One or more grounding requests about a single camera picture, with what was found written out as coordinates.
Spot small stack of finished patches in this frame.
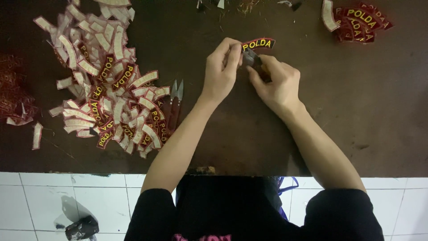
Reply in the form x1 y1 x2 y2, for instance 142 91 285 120
321 0 394 44

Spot pile of untrimmed arc patches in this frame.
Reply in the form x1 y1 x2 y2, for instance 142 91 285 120
33 0 172 159

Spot blue strap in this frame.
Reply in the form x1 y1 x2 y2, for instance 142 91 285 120
277 176 299 221

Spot black and clear plastic bag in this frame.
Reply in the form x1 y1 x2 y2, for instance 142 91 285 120
53 195 100 241

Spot person's left hand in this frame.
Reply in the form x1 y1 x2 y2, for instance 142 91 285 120
200 37 244 105

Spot person's right hand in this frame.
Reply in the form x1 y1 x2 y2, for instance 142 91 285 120
246 54 304 117

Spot white-backed arc patch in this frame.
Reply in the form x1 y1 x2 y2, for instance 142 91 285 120
32 121 43 150

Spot black arc embroidered patch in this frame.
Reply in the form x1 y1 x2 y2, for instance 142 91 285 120
241 38 276 52

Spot person's black shirt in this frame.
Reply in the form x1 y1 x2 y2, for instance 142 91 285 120
124 175 385 241

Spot dark red thread snips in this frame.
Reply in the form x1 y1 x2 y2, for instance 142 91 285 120
241 49 272 83
167 79 184 133

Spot heap of dark red patches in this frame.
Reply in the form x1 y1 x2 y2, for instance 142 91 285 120
0 54 39 126

